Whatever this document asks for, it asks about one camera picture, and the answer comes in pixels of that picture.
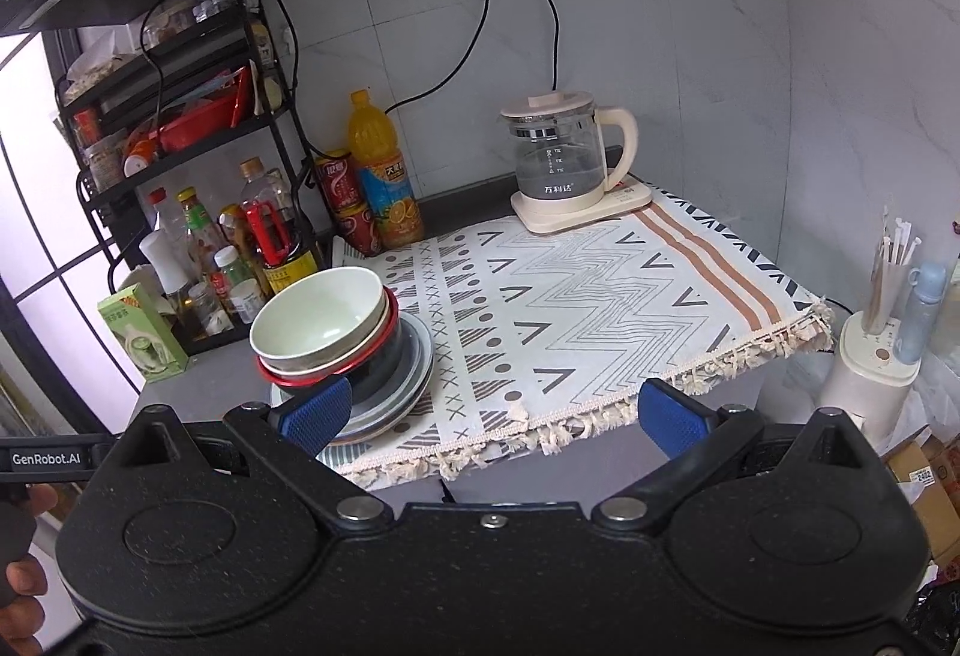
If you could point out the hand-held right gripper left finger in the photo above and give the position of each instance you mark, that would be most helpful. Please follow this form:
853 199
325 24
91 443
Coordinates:
315 415

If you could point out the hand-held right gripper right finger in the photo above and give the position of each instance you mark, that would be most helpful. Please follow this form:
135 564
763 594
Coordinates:
673 420

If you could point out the red and black bowl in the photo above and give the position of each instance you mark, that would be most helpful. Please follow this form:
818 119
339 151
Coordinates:
375 356

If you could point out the pale green bowl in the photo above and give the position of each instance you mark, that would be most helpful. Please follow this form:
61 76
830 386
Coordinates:
322 319
386 319

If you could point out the white deep plate blue print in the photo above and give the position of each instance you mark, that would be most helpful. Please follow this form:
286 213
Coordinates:
420 356

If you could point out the person's left hand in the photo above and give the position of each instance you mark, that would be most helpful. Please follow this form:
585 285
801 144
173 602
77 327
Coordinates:
26 596

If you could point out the white plastic jar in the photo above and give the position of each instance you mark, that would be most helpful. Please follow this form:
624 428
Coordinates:
246 304

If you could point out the patterned tasselled table cloth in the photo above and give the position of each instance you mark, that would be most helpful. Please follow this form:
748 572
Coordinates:
585 311

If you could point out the clear glass jar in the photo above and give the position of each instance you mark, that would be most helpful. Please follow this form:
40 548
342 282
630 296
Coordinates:
206 311

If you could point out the green carton box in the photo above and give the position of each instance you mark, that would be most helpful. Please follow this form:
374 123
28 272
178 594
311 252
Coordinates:
142 334

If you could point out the green bottle white cap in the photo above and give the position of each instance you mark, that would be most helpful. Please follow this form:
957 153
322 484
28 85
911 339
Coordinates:
227 266

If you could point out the cream utensil holder appliance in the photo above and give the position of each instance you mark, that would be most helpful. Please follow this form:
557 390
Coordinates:
862 386

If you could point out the glass electric kettle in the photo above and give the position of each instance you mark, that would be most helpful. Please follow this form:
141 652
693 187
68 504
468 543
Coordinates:
600 210

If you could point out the orange juice bottle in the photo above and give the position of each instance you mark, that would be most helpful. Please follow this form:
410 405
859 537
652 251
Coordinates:
386 184

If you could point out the bundle of white sticks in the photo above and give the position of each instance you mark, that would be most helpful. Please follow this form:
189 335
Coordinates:
889 274

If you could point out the cardboard box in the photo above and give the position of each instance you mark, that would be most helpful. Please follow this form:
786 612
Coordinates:
926 498

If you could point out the pale blue bottle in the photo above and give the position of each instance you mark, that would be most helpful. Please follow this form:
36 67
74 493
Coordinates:
921 319

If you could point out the black metal shelf rack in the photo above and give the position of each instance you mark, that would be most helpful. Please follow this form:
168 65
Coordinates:
187 154

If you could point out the red plastic basket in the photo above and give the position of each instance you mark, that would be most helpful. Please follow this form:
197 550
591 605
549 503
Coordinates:
195 127

